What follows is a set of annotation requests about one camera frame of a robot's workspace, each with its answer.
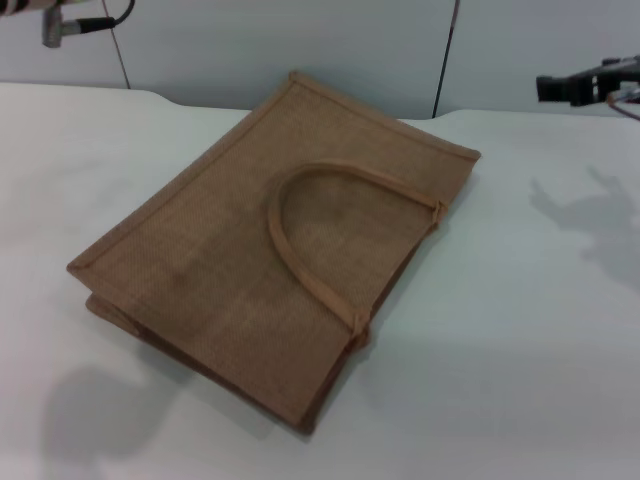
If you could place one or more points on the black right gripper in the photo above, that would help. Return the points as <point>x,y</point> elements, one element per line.
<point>585,85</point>

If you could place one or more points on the brown jute handbag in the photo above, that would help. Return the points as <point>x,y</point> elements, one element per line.
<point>250,250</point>

